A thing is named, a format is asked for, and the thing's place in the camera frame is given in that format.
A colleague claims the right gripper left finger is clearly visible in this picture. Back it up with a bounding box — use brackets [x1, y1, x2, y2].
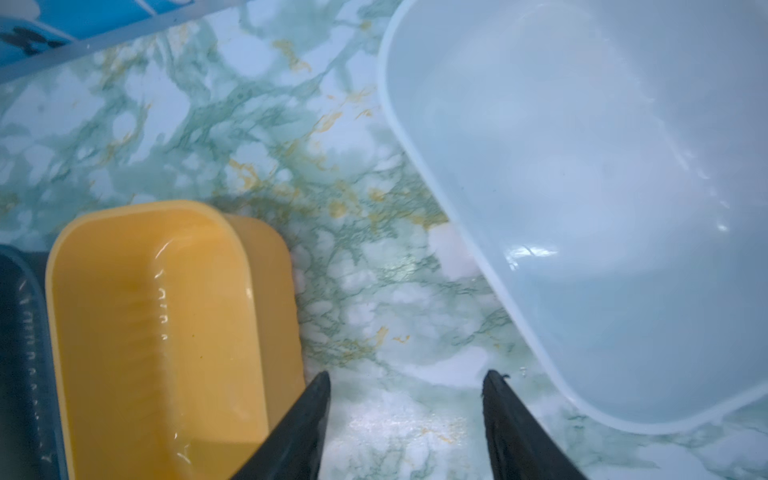
[232, 371, 331, 480]

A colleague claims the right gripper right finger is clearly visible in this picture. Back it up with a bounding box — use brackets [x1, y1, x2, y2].
[482, 370, 585, 480]

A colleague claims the yellow plastic bin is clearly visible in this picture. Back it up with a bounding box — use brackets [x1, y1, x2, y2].
[45, 200, 305, 479]

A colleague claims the dark teal plastic bin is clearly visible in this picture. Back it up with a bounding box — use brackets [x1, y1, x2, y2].
[1, 245, 69, 479]

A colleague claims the white plastic bin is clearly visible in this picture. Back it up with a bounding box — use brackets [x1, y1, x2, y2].
[378, 1, 767, 434]

